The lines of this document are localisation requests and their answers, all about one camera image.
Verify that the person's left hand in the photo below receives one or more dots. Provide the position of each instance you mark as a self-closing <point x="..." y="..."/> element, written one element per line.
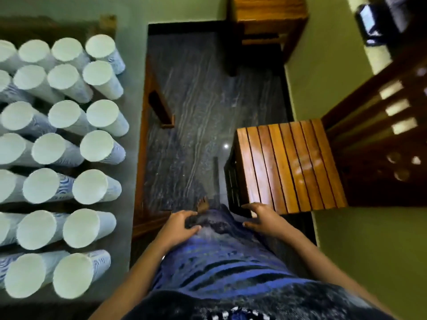
<point x="175" y="229"/>

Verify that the person's right hand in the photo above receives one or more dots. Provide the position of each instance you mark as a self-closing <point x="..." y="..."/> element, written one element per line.
<point x="268" y="223"/>

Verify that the person's left thumb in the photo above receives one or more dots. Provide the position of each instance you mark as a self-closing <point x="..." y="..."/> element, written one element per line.
<point x="194" y="229"/>

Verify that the person's right thumb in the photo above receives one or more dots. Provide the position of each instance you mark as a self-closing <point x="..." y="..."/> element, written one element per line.
<point x="252" y="225"/>

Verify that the person's left forearm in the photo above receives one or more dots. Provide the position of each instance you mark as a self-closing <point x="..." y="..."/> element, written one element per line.
<point x="133" y="283"/>

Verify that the person's right forearm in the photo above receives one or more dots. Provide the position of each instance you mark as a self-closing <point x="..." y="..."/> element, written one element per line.
<point x="327" y="269"/>

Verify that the person's bare foot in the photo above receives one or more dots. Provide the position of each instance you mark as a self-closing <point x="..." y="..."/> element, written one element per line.
<point x="202" y="204"/>

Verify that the blue patterned garment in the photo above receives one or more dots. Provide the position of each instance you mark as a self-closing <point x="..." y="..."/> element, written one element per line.
<point x="226" y="273"/>

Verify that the wooden slatted chair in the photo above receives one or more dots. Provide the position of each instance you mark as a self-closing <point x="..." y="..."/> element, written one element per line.
<point x="283" y="166"/>

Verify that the wooden table with grey top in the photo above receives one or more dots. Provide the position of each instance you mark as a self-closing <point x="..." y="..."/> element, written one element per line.
<point x="140" y="163"/>

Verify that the group of white paper cup stacks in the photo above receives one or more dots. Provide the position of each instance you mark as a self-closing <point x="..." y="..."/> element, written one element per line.
<point x="63" y="149"/>

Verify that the wooden stool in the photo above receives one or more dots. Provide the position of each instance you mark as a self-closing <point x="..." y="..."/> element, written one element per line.
<point x="267" y="13"/>

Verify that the black glossy object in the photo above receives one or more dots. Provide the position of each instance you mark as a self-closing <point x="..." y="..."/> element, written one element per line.
<point x="370" y="19"/>

